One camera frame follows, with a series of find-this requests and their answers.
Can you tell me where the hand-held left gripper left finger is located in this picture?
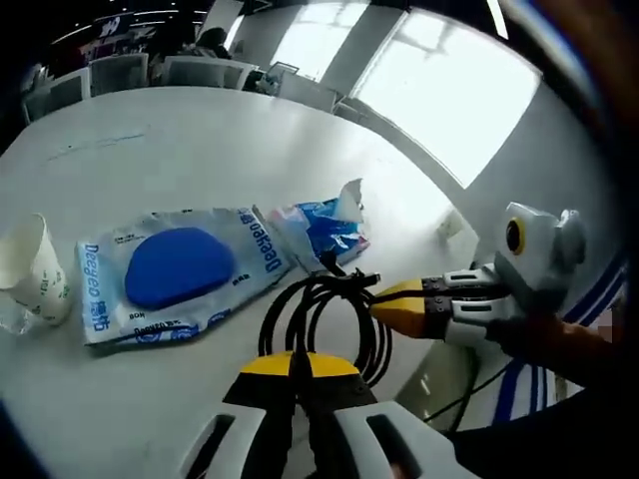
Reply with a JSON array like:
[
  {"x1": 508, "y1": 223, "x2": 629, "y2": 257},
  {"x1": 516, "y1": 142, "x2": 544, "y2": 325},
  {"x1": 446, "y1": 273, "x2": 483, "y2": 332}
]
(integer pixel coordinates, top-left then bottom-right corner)
[{"x1": 182, "y1": 350, "x2": 301, "y2": 479}]

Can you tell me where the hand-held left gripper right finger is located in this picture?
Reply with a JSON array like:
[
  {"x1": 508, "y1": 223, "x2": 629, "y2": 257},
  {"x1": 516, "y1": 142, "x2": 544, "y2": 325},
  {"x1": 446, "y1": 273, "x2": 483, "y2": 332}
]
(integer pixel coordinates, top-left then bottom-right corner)
[{"x1": 299, "y1": 351, "x2": 468, "y2": 479}]

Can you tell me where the wet wipes pack blue lid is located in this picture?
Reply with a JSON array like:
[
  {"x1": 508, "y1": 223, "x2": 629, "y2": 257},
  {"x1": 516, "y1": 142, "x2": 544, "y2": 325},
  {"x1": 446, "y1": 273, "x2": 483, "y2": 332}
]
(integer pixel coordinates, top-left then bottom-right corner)
[{"x1": 74, "y1": 203, "x2": 294, "y2": 348}]

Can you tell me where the blue white tissue pack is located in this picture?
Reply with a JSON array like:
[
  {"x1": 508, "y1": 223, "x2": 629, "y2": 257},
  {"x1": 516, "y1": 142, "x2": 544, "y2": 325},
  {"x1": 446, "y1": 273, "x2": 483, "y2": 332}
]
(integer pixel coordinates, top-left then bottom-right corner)
[{"x1": 267, "y1": 178, "x2": 373, "y2": 273}]

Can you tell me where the white paper cup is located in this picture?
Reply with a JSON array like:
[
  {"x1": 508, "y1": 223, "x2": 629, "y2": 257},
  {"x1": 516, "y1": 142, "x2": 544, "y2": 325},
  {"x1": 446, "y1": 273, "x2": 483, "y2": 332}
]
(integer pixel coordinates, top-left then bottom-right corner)
[{"x1": 0, "y1": 213, "x2": 74, "y2": 328}]

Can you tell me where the person's right hand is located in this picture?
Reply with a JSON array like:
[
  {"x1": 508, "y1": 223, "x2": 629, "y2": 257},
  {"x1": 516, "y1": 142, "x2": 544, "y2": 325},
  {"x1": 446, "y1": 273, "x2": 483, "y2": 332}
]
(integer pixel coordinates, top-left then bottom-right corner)
[{"x1": 496, "y1": 311, "x2": 565, "y2": 363}]

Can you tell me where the person's dark clothing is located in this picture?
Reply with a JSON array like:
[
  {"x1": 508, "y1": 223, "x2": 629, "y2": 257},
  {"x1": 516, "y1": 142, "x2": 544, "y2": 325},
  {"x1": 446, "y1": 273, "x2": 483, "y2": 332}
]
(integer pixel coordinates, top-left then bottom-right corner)
[{"x1": 491, "y1": 258, "x2": 639, "y2": 440}]

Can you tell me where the white mesh office chair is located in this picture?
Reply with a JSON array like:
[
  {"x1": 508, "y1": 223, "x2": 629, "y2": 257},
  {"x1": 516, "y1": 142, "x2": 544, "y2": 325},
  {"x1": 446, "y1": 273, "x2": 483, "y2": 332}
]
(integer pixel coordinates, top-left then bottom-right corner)
[
  {"x1": 89, "y1": 52, "x2": 150, "y2": 97},
  {"x1": 269, "y1": 60, "x2": 301, "y2": 84},
  {"x1": 163, "y1": 54, "x2": 259, "y2": 91},
  {"x1": 22, "y1": 67, "x2": 91, "y2": 124}
]

